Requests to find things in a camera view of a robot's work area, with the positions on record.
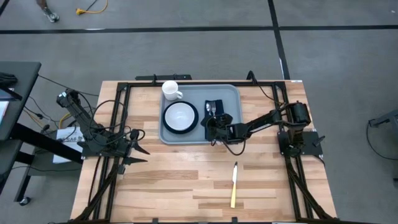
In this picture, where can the white ceramic mug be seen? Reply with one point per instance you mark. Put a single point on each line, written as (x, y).
(169, 90)

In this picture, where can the black table-level camera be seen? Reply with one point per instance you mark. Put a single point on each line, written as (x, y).
(234, 220)

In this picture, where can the navy blue cloth napkin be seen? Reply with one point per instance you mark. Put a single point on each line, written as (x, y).
(219, 105)

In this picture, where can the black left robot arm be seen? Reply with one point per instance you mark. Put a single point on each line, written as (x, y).
(84, 121)

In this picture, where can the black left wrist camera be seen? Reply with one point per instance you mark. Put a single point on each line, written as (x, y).
(134, 134)

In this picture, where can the grey plastic tray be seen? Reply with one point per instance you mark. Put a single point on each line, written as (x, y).
(192, 93)

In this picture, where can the white paper sheet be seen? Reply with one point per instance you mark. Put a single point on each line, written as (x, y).
(62, 155)

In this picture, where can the white ceramic bowl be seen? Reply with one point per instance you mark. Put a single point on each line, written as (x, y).
(179, 116)

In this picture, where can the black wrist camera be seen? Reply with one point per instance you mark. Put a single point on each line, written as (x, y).
(134, 134)
(236, 132)

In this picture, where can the black aluminium table frame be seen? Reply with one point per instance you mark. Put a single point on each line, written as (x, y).
(140, 84)

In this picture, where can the black side desk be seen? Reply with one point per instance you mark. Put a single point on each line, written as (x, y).
(21, 81)

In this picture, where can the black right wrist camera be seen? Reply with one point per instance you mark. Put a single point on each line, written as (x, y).
(236, 132)

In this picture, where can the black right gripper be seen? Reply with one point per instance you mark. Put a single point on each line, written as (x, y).
(217, 132)

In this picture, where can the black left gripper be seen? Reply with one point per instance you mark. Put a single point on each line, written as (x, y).
(127, 149)

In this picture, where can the black power strip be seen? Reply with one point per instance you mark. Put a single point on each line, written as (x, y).
(164, 77)

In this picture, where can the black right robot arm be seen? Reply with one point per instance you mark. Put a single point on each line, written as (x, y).
(264, 119)

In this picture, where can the white bowl with dark rim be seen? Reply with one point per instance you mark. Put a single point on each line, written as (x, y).
(196, 119)

